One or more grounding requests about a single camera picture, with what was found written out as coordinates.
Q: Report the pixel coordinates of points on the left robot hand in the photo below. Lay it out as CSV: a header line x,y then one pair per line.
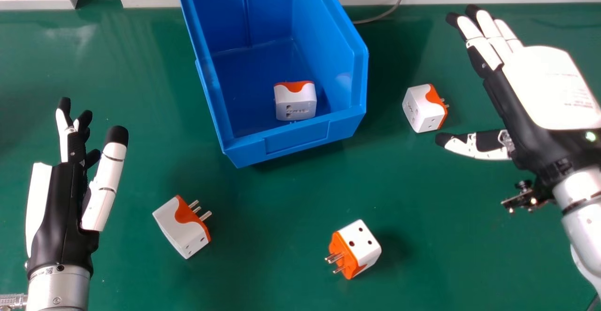
x,y
58,217

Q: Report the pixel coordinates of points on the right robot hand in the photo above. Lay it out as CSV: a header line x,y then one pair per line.
x,y
540,95

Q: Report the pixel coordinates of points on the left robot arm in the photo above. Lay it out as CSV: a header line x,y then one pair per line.
x,y
54,287

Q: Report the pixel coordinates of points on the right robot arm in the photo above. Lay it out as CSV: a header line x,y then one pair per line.
x,y
575,217

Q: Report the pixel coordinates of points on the white-and-orange plug adapter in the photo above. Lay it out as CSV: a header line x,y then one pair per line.
x,y
423,108
354,249
295,100
183,226

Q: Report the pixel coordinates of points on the blue plastic bin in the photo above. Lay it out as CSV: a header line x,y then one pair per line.
x,y
267,62

